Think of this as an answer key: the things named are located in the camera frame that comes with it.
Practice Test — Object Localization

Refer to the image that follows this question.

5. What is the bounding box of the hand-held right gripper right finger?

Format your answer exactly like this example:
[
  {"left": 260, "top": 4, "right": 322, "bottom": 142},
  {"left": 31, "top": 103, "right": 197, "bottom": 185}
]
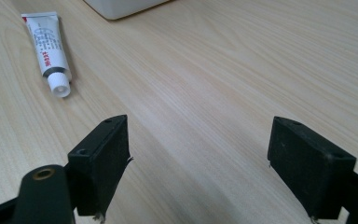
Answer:
[{"left": 267, "top": 116, "right": 357, "bottom": 224}]

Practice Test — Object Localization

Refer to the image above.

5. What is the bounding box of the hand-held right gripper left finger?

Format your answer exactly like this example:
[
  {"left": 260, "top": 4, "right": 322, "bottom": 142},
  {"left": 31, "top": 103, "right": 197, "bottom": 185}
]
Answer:
[{"left": 67, "top": 114, "right": 134, "bottom": 224}]

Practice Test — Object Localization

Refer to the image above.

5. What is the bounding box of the white ointment tube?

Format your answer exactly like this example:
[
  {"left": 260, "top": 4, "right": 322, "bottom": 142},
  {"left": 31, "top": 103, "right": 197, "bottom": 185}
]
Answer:
[{"left": 21, "top": 11, "right": 73, "bottom": 99}]

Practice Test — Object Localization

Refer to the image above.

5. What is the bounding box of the white plastic storage box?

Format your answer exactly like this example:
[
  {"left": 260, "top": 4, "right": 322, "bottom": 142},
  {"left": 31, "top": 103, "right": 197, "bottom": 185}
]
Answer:
[{"left": 83, "top": 0, "right": 172, "bottom": 21}]

